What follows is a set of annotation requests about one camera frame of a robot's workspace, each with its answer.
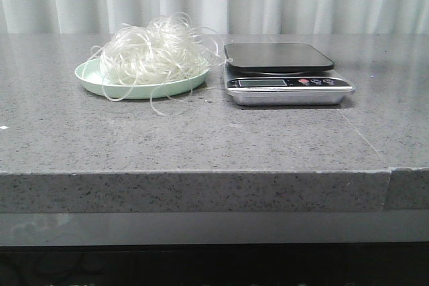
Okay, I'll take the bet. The white vermicelli noodle bundle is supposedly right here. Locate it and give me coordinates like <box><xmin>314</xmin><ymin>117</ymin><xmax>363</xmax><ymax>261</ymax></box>
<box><xmin>76</xmin><ymin>12</ymin><xmax>230</xmax><ymax>117</ymax></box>

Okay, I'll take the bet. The black silver kitchen scale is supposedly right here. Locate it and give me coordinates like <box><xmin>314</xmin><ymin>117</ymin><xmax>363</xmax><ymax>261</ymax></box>
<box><xmin>224</xmin><ymin>43</ymin><xmax>355</xmax><ymax>106</ymax></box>

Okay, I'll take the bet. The light green plastic plate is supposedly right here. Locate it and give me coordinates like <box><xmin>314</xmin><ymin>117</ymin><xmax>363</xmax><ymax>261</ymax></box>
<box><xmin>74</xmin><ymin>59</ymin><xmax>208</xmax><ymax>101</ymax></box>

